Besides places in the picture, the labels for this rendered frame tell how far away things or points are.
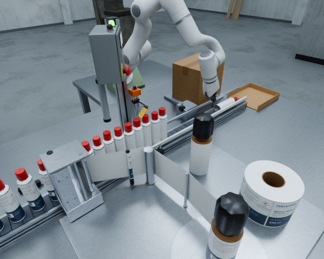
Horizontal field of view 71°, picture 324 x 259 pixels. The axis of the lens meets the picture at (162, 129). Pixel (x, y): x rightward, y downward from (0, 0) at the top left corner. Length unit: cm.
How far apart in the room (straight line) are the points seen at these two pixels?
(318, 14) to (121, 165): 515
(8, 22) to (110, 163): 917
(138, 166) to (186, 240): 35
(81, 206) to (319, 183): 105
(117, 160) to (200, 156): 35
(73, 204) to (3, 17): 922
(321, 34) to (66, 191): 537
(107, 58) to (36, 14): 921
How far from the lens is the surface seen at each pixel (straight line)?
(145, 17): 131
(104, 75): 93
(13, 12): 993
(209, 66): 124
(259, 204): 89
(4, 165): 146
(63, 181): 83
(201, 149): 95
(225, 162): 115
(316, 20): 568
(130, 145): 108
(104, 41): 89
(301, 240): 99
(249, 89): 202
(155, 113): 110
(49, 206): 107
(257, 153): 134
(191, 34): 122
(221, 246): 71
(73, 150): 85
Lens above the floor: 165
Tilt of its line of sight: 35 degrees down
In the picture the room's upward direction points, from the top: 1 degrees counter-clockwise
